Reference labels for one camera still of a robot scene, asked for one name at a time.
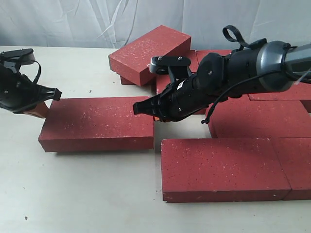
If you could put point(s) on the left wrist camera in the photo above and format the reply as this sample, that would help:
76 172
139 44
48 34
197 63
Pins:
23 56

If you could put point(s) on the red brick top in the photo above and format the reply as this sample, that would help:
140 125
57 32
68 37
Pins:
131 61

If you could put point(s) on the red brick right third row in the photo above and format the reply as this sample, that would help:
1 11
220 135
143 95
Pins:
270 118

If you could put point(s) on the white wrinkled backdrop cloth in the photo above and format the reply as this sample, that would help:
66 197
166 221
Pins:
115 23

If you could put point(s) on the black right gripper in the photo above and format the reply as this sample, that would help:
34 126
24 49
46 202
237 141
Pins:
173 104

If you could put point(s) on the red brick right second row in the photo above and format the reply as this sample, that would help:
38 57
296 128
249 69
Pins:
300 92

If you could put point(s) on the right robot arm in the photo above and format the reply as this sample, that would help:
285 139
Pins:
261 67

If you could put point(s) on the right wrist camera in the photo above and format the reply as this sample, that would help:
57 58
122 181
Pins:
177 67

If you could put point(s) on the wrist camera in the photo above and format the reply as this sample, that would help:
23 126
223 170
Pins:
23 56
177 67

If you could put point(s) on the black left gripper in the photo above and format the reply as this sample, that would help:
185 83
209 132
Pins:
18 94

